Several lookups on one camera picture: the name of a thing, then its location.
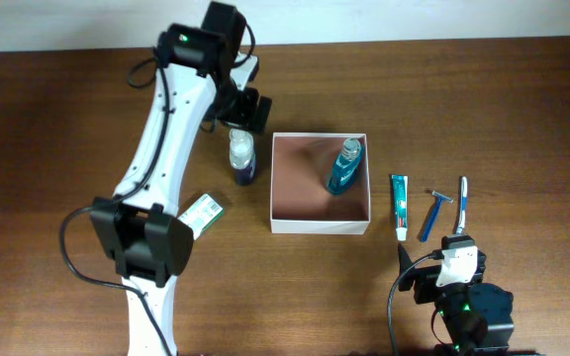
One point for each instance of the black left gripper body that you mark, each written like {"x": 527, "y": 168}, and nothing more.
{"x": 247, "y": 112}

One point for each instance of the clear spray bottle dark liquid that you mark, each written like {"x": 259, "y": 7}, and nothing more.
{"x": 242, "y": 156}

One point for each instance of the teal Listerine mouthwash bottle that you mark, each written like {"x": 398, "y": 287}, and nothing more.
{"x": 345, "y": 167}

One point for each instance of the green white Dettol soap box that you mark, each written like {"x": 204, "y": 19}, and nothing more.
{"x": 201, "y": 215}

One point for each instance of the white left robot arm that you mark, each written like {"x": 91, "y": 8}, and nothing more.
{"x": 200, "y": 76}

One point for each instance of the white box pink interior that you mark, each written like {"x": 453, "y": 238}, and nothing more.
{"x": 300, "y": 202}

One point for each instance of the blue disposable razor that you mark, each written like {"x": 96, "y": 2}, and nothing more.
{"x": 432, "y": 217}

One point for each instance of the teal Colgate toothpaste tube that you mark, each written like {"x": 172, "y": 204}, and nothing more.
{"x": 400, "y": 194}

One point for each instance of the blue white toothbrush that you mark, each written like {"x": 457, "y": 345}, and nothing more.
{"x": 462, "y": 205}

